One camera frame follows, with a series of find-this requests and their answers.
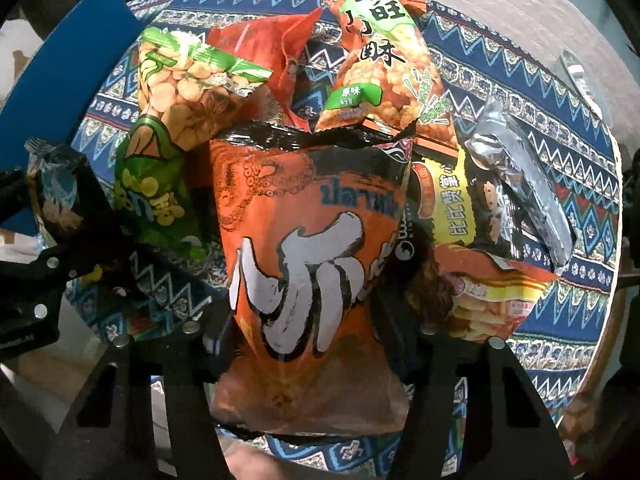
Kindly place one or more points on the grey waste bin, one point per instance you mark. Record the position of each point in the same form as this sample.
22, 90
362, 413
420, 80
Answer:
580, 75

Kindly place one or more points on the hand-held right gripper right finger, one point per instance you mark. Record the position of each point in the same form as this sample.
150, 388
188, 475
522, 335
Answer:
440, 360

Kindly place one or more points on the large orange octopus snack bag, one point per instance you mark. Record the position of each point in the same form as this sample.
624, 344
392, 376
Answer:
300, 200

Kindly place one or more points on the red-orange crinkled snack bag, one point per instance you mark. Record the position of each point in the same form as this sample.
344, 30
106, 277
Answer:
250, 45

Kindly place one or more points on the blue storage box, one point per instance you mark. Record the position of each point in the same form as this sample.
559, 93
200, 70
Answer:
75, 50

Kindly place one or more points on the dark teal snack packet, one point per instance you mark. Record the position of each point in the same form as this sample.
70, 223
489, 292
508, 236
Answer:
55, 185

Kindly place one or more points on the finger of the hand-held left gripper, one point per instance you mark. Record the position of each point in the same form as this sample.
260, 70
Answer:
15, 195
100, 230

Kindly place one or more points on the silver foil snack packet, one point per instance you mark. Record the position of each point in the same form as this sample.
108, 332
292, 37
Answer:
520, 170

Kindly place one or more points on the black chair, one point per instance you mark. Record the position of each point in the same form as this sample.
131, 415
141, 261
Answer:
630, 260

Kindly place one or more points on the orange and yellow chip packet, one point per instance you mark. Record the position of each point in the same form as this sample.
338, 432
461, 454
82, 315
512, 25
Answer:
490, 300

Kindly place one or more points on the blue patterned tablecloth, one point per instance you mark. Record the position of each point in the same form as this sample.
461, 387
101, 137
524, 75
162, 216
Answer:
500, 85

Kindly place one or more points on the green pea snack bag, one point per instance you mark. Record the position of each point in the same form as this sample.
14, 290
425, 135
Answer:
165, 90

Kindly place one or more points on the orange green-label cracker bag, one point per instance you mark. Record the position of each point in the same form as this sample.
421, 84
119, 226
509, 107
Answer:
380, 85

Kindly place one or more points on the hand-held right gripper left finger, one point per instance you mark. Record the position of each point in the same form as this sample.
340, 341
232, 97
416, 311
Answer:
175, 360

